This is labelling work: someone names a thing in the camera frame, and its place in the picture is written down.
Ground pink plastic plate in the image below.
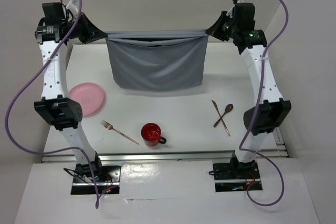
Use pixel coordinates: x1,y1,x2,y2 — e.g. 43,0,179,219
69,82,105,116

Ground aluminium rail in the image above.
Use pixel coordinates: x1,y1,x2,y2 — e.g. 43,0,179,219
41,145,289,163

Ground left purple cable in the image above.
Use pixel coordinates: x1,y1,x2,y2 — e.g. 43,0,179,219
5,0,118,209

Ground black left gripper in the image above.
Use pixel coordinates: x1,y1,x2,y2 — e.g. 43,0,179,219
61,12,106,44

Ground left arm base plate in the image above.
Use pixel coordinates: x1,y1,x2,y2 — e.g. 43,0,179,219
63,164,121,195

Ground copper spoon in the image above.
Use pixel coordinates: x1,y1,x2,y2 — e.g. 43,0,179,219
213,104,234,127

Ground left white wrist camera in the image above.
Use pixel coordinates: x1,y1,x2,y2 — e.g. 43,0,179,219
66,0,79,19

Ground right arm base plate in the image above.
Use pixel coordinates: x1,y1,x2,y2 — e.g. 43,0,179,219
208,161,263,193

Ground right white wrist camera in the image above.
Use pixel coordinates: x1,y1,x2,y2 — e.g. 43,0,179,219
226,0,244,18

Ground copper knife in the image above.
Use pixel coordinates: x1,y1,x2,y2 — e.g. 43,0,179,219
212,100,233,136

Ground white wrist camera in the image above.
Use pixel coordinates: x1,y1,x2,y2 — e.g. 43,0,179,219
66,0,79,19
226,0,244,18

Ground copper fork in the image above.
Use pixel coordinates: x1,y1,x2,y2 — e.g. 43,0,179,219
100,120,139,145

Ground grey cloth placemat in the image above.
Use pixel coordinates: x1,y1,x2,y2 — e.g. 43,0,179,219
106,29,208,92

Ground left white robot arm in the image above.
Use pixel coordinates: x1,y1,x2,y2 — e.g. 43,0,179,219
34,0,107,182

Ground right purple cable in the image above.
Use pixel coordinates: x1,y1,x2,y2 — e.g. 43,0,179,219
237,0,289,206

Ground purple cable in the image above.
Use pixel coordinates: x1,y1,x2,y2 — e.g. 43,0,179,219
5,0,118,209
237,0,289,206

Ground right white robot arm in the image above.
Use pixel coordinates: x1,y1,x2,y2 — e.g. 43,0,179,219
206,2,291,178

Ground red enamel mug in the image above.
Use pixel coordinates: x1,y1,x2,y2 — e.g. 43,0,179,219
141,123,167,147

